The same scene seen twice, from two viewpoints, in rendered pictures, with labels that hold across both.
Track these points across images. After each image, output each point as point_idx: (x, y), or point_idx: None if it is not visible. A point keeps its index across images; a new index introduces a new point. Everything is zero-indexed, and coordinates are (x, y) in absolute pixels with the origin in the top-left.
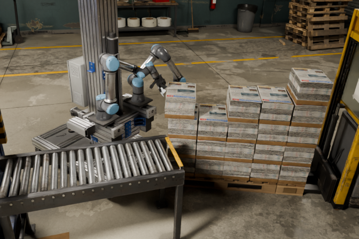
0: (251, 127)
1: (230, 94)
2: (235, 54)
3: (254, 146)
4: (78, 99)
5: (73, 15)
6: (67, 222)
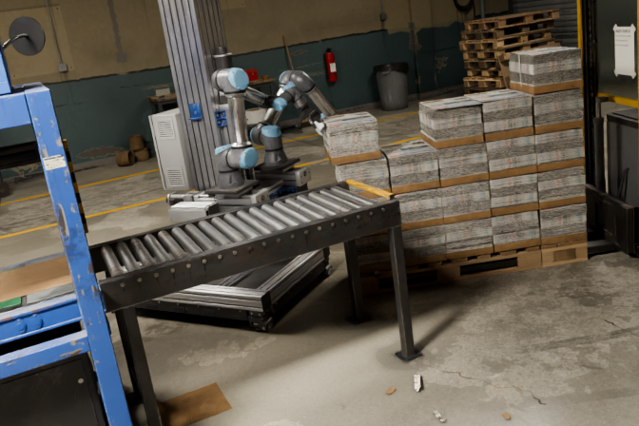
0: (474, 151)
1: (428, 106)
2: (394, 136)
3: (487, 185)
4: (177, 179)
5: (93, 135)
6: (206, 373)
